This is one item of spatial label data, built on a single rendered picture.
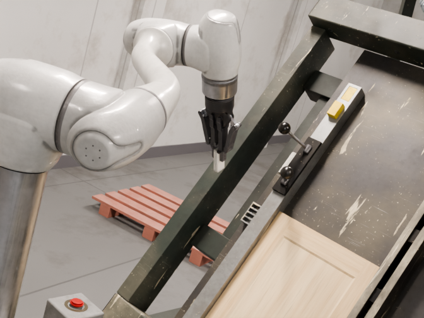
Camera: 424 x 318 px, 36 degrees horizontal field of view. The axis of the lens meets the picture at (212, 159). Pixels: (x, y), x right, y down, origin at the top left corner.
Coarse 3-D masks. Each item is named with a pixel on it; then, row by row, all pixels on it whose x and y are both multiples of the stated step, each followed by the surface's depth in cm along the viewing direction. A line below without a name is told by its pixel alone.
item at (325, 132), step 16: (320, 128) 202; (336, 128) 202; (304, 176) 199; (272, 192) 198; (288, 192) 196; (272, 208) 196; (256, 224) 195; (240, 240) 195; (256, 240) 194; (240, 256) 192; (224, 272) 192; (208, 288) 192; (224, 288) 192; (192, 304) 192; (208, 304) 189
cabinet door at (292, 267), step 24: (288, 216) 194; (264, 240) 194; (288, 240) 191; (312, 240) 187; (264, 264) 190; (288, 264) 187; (312, 264) 184; (336, 264) 180; (360, 264) 177; (240, 288) 190; (264, 288) 186; (288, 288) 183; (312, 288) 180; (336, 288) 177; (360, 288) 174; (216, 312) 189; (240, 312) 186; (264, 312) 183; (288, 312) 180; (312, 312) 177; (336, 312) 174
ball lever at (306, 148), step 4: (280, 124) 195; (284, 124) 194; (288, 124) 194; (280, 128) 194; (284, 128) 194; (288, 128) 194; (280, 132) 195; (284, 132) 194; (288, 132) 195; (292, 136) 196; (296, 140) 197; (300, 144) 198; (304, 144) 198; (308, 144) 199; (304, 148) 199; (308, 148) 198; (304, 152) 199; (308, 152) 198
